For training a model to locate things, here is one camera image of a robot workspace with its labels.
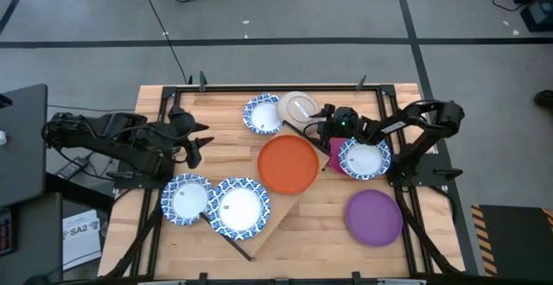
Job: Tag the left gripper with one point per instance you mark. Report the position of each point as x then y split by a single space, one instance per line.
183 121

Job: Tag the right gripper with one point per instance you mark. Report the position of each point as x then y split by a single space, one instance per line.
345 126

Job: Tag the pink plastic plate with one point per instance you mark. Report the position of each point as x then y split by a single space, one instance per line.
334 155

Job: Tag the beige plate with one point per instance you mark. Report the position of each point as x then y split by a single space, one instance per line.
294 103

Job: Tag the blue patterned paper plate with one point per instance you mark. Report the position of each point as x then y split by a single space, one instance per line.
364 160
239 209
188 199
262 116

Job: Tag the orange bowl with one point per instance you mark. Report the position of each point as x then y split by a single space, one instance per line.
288 164

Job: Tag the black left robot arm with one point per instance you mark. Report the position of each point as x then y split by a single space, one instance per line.
112 140

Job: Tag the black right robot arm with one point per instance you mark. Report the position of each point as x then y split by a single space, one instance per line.
415 121

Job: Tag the wooden shelf with black legs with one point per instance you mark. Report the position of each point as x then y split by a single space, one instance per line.
276 216

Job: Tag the purple plastic plate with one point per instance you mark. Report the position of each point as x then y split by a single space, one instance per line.
374 218

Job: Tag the black power adapter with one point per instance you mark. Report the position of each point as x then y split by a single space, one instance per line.
71 168

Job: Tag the white printed paper sheet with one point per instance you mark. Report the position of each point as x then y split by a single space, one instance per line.
82 242

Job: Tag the dark grey cabinet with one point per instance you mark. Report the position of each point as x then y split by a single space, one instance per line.
30 242

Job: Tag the person's shoe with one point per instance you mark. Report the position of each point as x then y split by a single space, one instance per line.
545 99

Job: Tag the hazard striped black mat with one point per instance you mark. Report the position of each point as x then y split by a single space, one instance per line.
518 237

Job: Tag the black metal table frame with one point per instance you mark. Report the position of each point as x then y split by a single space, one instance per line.
276 88

